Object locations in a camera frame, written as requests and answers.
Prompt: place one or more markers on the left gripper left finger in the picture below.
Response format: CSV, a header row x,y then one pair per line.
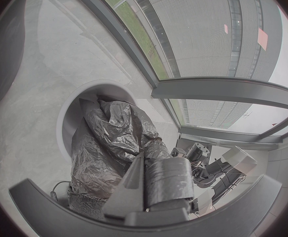
x,y
131,196

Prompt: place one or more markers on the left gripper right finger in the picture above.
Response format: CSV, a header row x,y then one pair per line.
x,y
168,205

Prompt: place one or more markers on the black plastic bag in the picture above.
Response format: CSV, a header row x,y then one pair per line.
x,y
109,142

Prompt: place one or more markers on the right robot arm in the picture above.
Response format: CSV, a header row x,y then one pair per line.
x,y
237,160

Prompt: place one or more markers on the white trash bin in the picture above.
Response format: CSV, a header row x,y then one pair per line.
x,y
68,125

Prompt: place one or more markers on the window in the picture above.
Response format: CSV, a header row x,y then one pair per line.
x,y
208,92

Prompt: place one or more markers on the dark grey round chair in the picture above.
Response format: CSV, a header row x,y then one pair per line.
x,y
0,63

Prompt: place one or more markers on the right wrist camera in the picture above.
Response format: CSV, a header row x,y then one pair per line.
x,y
178,152

